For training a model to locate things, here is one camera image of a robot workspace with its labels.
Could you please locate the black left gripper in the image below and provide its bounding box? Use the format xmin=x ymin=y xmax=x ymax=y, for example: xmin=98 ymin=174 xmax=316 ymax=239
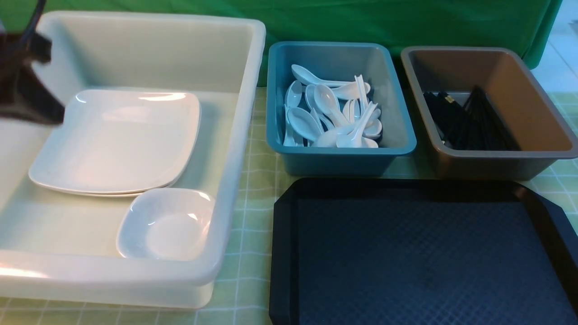
xmin=0 ymin=32 xmax=65 ymax=125

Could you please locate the white square rice plate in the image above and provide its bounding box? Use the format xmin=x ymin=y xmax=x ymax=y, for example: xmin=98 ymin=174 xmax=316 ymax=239
xmin=28 ymin=89 xmax=201 ymax=196

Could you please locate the white soup spoon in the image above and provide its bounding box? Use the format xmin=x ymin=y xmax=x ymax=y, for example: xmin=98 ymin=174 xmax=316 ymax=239
xmin=336 ymin=102 xmax=378 ymax=148

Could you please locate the white square plate in tub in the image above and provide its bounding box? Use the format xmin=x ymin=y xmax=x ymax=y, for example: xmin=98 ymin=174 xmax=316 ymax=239
xmin=28 ymin=149 xmax=194 ymax=198

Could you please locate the small white bowl in tub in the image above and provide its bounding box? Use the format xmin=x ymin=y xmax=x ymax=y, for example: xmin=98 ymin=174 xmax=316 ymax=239
xmin=116 ymin=188 xmax=215 ymax=261

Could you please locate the white spoon top of bin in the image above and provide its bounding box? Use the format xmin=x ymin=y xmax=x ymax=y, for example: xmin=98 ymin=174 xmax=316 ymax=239
xmin=291 ymin=64 xmax=353 ymax=87

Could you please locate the white spoon left centre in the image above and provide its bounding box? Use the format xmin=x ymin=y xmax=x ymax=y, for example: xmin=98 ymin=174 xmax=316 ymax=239
xmin=287 ymin=107 xmax=323 ymax=144

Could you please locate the green checkered tablecloth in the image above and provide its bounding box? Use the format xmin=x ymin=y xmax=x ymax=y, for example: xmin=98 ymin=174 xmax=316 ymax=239
xmin=1 ymin=88 xmax=577 ymax=325

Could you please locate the white spoon front diagonal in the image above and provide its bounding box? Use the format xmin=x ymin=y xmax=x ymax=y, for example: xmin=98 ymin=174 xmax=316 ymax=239
xmin=312 ymin=108 xmax=383 ymax=148

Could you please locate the teal plastic bin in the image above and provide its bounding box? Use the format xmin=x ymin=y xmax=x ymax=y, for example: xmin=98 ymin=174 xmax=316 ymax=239
xmin=266 ymin=41 xmax=417 ymax=176

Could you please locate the black serving tray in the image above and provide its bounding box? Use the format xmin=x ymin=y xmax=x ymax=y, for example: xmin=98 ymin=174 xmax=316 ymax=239
xmin=269 ymin=178 xmax=578 ymax=325

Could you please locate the pile of black chopsticks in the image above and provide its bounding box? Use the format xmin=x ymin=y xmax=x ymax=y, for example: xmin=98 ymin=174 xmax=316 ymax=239
xmin=423 ymin=85 xmax=522 ymax=151

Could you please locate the brown plastic bin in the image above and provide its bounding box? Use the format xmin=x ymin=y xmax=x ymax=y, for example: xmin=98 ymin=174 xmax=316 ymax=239
xmin=401 ymin=46 xmax=577 ymax=181

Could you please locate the green backdrop cloth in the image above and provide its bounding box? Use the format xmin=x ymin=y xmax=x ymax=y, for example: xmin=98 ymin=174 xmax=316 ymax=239
xmin=0 ymin=0 xmax=564 ymax=86

